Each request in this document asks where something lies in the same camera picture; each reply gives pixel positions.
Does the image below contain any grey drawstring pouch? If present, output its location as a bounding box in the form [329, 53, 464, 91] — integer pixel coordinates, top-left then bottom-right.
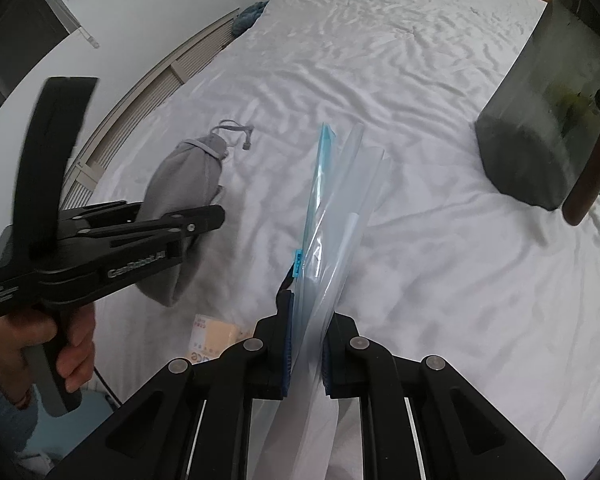
[137, 119, 253, 307]

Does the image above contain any teal knitted cloth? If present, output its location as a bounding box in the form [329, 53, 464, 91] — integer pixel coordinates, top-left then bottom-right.
[230, 1, 268, 38]

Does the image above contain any tissue pack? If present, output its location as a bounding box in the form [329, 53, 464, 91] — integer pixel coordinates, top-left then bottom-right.
[187, 314, 253, 364]

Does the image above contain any person's left hand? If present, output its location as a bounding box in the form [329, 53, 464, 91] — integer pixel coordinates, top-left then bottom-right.
[0, 303, 97, 409]

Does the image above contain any white bed sheet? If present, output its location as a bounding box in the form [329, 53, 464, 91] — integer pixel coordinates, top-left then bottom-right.
[59, 0, 600, 480]

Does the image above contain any clear plastic zip bag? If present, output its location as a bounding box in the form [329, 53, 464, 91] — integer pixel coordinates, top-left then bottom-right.
[248, 124, 390, 479]

